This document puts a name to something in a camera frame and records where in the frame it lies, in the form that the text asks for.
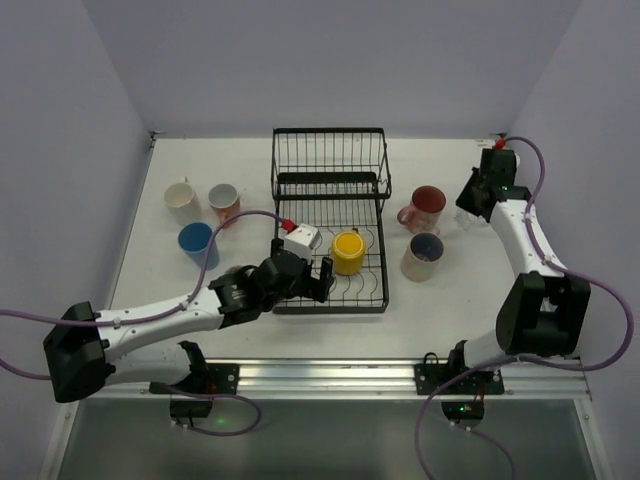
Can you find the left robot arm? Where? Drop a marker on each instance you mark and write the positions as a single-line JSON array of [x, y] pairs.
[[88, 349]]

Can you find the salmon floral mug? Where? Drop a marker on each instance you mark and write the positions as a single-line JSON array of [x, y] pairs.
[[224, 200]]

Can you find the aluminium mounting rail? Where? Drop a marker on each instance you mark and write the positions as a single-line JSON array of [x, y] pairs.
[[346, 379]]

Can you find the yellow mug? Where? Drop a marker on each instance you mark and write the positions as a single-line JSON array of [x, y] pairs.
[[348, 250]]

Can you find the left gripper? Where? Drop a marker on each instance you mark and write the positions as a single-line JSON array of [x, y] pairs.
[[310, 279]]

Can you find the pink floral mug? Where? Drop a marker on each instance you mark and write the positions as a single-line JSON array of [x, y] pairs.
[[423, 212]]

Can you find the beige speckled cup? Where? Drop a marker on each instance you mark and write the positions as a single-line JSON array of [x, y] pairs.
[[235, 270]]

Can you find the blue tumbler cup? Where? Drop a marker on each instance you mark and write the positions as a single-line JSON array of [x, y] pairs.
[[193, 239]]

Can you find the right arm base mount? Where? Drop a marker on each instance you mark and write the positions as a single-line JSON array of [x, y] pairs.
[[468, 409]]

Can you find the iridescent pink mug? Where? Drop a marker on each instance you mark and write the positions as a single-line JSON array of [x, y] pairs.
[[421, 257]]

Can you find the clear glass cup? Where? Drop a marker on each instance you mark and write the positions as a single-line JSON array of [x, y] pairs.
[[468, 221]]

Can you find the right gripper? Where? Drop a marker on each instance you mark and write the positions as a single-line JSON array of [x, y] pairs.
[[470, 195]]

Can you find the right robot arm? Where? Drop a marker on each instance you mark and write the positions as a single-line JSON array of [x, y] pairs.
[[544, 311]]

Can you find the black wire dish rack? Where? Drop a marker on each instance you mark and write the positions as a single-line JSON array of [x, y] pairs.
[[336, 179]]

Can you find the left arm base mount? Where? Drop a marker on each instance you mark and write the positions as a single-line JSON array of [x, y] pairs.
[[200, 389]]

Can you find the white ceramic mug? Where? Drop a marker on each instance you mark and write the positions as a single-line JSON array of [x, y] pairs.
[[182, 202]]

